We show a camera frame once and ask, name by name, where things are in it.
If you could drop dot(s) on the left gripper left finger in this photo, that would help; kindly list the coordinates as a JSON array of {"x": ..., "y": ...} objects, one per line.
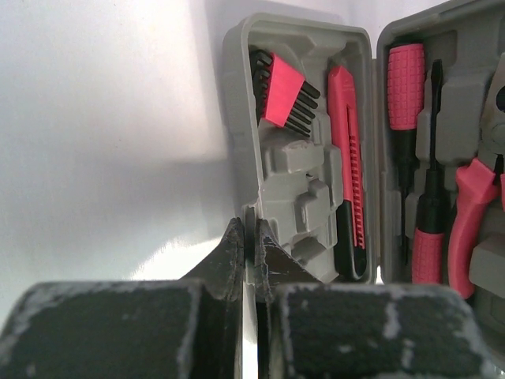
[{"x": 186, "y": 328}]

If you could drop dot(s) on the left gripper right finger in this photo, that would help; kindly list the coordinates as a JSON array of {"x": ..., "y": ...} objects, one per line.
[{"x": 310, "y": 329}]

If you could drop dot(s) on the red screwdriver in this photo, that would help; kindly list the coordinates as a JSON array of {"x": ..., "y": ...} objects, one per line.
[
  {"x": 432, "y": 204},
  {"x": 405, "y": 96}
]

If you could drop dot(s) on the red utility knife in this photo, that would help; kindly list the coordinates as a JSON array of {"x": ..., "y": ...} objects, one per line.
[{"x": 350, "y": 251}]

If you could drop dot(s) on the grey plastic tool case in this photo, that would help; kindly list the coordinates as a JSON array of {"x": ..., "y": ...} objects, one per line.
[{"x": 377, "y": 157}]

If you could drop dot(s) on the red black pliers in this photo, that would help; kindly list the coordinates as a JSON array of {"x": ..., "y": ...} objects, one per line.
[{"x": 479, "y": 183}]

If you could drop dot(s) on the red hex key set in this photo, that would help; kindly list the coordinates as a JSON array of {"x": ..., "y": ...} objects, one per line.
[{"x": 282, "y": 94}]

